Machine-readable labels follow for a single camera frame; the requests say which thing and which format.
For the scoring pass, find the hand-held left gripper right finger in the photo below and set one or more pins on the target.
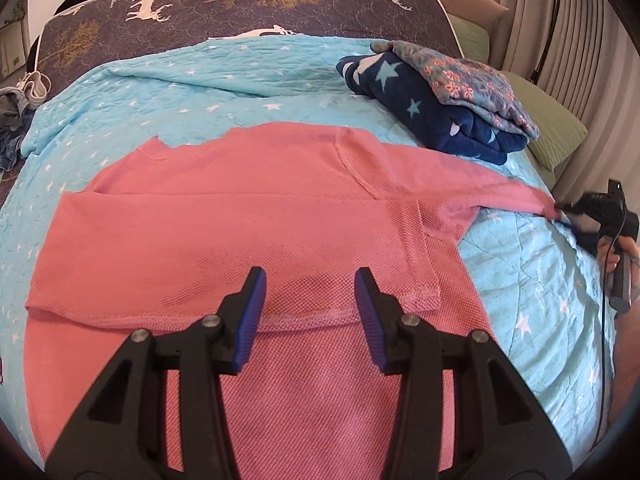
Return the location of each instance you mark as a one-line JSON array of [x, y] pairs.
[[369, 310]]

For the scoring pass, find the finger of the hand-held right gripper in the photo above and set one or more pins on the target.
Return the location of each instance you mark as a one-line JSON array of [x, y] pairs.
[[567, 210]]

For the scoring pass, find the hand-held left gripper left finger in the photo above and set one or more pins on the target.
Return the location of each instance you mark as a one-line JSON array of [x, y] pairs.
[[252, 310]]

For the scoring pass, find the pink knit sweater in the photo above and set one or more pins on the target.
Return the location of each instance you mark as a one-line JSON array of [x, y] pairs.
[[250, 210]]

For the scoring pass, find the person's right hand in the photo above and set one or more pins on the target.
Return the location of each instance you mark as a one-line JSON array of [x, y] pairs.
[[609, 255]]

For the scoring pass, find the large green pillow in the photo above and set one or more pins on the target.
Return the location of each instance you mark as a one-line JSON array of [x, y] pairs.
[[550, 120]]

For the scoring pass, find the beige curtain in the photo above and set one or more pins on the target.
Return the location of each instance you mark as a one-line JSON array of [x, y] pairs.
[[590, 50]]

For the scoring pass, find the folded floral cloth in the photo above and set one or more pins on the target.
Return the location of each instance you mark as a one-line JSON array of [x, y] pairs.
[[470, 80]]

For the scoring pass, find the navy star fleece blanket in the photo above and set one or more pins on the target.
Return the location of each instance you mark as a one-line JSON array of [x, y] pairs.
[[425, 110]]

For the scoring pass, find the small green pillow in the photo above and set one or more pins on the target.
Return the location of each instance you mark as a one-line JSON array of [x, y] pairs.
[[472, 40]]

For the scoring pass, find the light blue star quilt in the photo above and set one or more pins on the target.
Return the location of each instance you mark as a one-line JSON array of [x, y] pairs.
[[200, 90]]

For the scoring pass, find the brown pillow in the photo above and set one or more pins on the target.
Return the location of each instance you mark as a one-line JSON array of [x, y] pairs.
[[470, 2]]

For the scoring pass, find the blue denim garment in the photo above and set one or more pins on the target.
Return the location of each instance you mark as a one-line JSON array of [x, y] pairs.
[[10, 152]]

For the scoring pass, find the dark deer print mattress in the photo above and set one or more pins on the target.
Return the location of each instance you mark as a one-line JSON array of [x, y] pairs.
[[225, 10]]

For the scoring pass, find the white cloth item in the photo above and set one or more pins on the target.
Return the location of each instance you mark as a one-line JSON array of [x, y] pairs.
[[35, 87]]

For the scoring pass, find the grey garment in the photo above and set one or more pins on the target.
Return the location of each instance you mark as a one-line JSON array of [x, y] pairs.
[[12, 107]]

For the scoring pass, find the black cloth item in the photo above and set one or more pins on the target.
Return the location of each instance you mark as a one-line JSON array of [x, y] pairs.
[[75, 2]]

